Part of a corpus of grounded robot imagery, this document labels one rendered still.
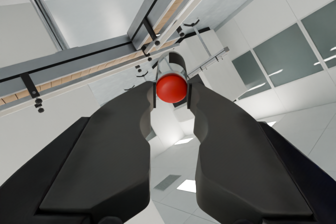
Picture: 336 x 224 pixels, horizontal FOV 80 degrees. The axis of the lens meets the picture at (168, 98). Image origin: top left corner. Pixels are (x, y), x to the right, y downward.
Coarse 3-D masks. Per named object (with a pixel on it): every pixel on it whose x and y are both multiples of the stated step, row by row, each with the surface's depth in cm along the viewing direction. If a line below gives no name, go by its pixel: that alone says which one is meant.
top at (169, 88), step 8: (160, 80) 12; (168, 80) 12; (176, 80) 12; (184, 80) 12; (160, 88) 13; (168, 88) 13; (176, 88) 13; (184, 88) 13; (160, 96) 13; (168, 96) 13; (176, 96) 13; (184, 96) 13
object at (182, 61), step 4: (172, 52) 15; (172, 56) 15; (176, 56) 15; (180, 56) 15; (172, 60) 14; (176, 60) 14; (180, 60) 15; (180, 64) 14; (184, 64) 15; (184, 68) 14
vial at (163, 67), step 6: (162, 54) 16; (168, 54) 15; (180, 54) 16; (162, 60) 15; (168, 60) 14; (162, 66) 14; (168, 66) 13; (174, 66) 13; (180, 66) 14; (156, 72) 14; (162, 72) 13; (168, 72) 13; (174, 72) 13; (180, 72) 13; (156, 78) 14; (186, 78) 14
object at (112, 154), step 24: (120, 96) 10; (144, 96) 10; (96, 120) 8; (120, 120) 8; (144, 120) 9; (96, 144) 7; (120, 144) 7; (144, 144) 7; (72, 168) 6; (96, 168) 6; (120, 168) 6; (144, 168) 6; (48, 192) 5; (72, 192) 5; (96, 192) 5; (120, 192) 5; (144, 192) 6; (96, 216) 5; (120, 216) 6
